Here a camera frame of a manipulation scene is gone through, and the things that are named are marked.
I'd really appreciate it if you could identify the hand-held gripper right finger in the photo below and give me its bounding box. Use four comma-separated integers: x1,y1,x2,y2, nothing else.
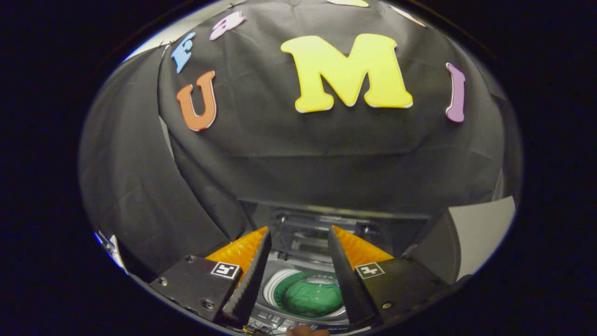
327,225,451,327

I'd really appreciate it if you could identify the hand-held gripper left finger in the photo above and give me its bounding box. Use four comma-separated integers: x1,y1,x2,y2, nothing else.
149,226,272,327

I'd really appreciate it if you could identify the green polo shirt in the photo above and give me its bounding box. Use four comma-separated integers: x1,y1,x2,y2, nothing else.
273,272,344,318

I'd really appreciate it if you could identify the black backdrop cloth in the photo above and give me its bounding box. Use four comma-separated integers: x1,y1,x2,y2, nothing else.
78,0,522,280

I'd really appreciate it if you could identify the grey cabinet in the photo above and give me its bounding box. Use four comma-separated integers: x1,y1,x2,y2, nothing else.
403,196,517,285

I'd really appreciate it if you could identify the white clamp device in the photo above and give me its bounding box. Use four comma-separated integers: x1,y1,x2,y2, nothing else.
95,230,127,273

